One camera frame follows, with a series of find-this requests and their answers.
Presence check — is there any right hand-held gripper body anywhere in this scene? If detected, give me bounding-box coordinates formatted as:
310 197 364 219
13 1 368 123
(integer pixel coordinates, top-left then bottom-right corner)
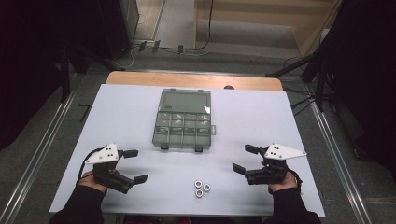
244 142 307 186

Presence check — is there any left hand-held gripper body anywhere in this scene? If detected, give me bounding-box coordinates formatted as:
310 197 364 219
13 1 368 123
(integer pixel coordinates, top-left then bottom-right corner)
84 142 135 195

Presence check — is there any clear plastic compartment box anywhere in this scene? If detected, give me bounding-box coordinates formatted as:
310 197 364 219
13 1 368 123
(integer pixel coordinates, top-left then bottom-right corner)
151 88 217 153

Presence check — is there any person's right hand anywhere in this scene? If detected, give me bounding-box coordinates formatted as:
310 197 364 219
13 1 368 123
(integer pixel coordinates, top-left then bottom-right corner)
261 159 299 194

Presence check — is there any person's left hand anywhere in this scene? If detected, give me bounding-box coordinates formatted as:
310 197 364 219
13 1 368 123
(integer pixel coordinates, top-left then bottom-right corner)
77 170 108 193

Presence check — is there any white table mat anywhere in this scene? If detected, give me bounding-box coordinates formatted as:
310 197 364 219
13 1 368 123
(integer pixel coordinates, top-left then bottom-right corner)
49 83 326 217

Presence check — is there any black metal stand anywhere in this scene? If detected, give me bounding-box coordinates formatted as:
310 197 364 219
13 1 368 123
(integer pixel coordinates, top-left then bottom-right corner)
265 50 332 113
58 43 126 104

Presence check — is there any black cabinet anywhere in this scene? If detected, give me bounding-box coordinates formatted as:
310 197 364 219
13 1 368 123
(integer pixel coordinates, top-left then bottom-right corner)
96 0 140 61

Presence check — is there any right hand-held gripper cable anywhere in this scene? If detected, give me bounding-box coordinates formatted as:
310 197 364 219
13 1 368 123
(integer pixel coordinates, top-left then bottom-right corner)
287 166 304 189

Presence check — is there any hand-held gripper cable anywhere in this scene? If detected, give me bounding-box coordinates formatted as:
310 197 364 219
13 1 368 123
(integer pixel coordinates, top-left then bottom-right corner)
76 147 106 185
287 166 304 189

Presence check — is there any left hand-held gripper cable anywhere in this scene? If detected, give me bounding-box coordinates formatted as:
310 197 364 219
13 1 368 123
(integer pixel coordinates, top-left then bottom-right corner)
76 147 106 185

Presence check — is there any metal floor rail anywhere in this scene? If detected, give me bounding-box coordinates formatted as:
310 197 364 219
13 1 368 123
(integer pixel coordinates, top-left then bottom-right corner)
307 92 375 224
0 74 82 224

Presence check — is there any black hanging cable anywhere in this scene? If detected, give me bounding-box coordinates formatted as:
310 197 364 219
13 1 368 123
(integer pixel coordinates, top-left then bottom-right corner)
183 0 216 52

